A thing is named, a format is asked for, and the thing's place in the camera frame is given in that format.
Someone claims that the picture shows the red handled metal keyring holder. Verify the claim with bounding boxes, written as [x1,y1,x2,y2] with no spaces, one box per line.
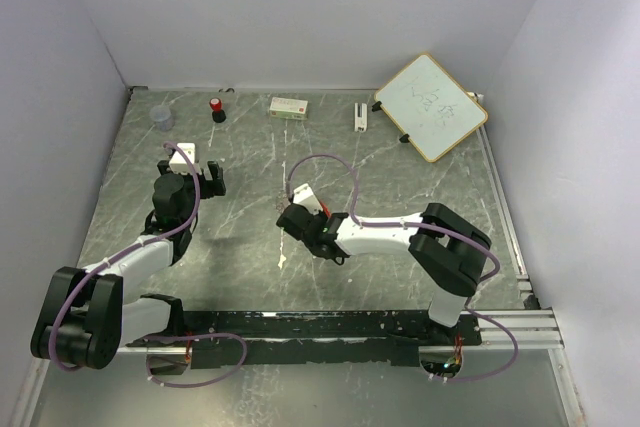
[276,196,330,216]

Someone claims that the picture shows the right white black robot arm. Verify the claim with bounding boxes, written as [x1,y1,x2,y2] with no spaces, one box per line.
[276,203,500,345]

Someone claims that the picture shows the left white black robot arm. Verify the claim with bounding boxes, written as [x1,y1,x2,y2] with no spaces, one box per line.
[30,160,226,369]

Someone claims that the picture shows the clear plastic cup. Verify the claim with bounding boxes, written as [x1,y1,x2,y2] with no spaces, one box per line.
[149,105,174,132]

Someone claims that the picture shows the red black stamp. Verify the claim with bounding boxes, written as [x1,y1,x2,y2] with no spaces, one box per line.
[209,97,226,123]

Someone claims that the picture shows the white green staple box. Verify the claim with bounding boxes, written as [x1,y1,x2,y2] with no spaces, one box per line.
[268,97,308,120]

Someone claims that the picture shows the white stapler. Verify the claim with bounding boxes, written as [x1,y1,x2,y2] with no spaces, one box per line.
[354,103,368,132]

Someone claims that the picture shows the yellow framed whiteboard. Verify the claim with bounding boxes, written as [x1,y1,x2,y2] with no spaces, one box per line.
[374,53,489,163]

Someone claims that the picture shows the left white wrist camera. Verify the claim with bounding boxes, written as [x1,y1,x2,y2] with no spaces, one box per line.
[169,142,201,175]

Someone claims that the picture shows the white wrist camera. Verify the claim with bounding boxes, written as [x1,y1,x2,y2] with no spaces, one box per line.
[292,183,324,215]
[169,142,201,175]

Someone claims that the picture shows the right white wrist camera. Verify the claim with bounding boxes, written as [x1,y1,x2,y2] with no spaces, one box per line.
[292,183,324,215]

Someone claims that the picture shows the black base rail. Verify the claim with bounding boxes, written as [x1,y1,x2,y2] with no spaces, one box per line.
[124,309,484,371]

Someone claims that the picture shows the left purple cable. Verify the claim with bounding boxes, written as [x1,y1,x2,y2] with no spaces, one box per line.
[47,139,249,389]

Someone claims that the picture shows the purple cable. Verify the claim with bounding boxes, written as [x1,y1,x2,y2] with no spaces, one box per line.
[287,154,519,384]
[47,139,249,389]

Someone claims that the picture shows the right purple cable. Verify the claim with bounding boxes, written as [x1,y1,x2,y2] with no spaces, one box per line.
[287,154,519,384]

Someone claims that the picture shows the aluminium extrusion rail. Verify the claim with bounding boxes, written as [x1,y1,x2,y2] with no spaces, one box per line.
[477,309,564,350]

